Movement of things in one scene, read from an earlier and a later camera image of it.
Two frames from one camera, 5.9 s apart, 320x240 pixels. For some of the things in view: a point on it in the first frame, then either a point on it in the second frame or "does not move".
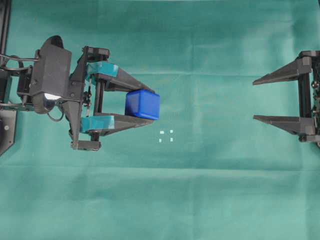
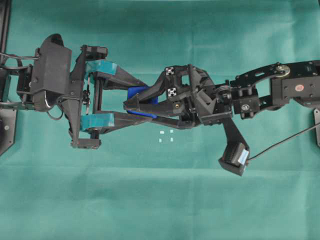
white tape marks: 162,132 does not move
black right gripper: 5,15 does not move
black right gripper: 307,127 -> 183,96
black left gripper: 89,78 does not move
